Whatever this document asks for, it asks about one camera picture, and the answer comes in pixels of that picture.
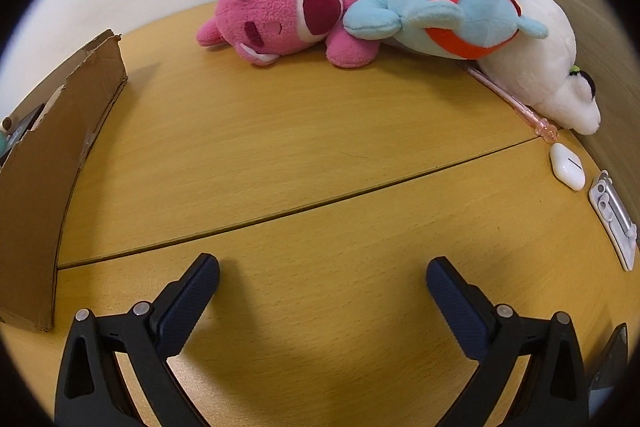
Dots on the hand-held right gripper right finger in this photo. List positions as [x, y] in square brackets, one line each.
[457, 307]

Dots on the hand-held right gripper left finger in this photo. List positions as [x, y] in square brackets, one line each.
[187, 302]

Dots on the brown cardboard box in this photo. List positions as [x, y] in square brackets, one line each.
[45, 207]

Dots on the dark grey flat device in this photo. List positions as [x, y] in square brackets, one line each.
[612, 357]

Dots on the white earbuds case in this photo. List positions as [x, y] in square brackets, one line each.
[567, 167]

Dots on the wooden desk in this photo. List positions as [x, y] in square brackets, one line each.
[300, 147]

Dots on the pink pen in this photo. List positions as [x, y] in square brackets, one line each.
[505, 99]

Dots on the pink and teal pig plush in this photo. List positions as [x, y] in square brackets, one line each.
[4, 142]

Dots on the white plush toy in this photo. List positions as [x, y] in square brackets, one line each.
[540, 57]

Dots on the blue and red plush toy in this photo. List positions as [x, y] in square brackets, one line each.
[400, 12]

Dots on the pink bear plush toy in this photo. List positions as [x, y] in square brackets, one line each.
[280, 7]

